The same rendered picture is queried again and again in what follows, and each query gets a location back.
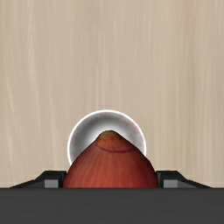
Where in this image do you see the white bowl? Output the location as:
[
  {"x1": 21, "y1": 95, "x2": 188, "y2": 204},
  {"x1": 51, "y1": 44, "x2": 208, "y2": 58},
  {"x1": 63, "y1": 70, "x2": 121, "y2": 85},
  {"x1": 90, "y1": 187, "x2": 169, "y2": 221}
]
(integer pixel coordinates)
[{"x1": 66, "y1": 109, "x2": 147, "y2": 165}]

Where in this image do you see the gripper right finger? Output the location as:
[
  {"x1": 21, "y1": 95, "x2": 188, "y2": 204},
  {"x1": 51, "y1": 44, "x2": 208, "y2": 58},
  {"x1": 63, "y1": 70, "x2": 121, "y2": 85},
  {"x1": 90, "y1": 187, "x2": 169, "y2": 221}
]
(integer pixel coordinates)
[{"x1": 155, "y1": 170, "x2": 213, "y2": 189}]

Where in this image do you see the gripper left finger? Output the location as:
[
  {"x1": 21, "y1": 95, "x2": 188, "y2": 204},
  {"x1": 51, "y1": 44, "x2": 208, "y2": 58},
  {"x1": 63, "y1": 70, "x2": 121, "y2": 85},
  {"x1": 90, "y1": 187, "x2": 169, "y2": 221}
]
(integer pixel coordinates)
[{"x1": 10, "y1": 170, "x2": 67, "y2": 189}]

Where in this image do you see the red-brown onion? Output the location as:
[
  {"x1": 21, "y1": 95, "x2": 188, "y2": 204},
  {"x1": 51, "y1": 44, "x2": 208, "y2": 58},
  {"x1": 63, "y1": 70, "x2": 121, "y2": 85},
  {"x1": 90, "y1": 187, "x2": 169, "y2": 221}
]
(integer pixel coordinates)
[{"x1": 62, "y1": 129, "x2": 159, "y2": 189}]

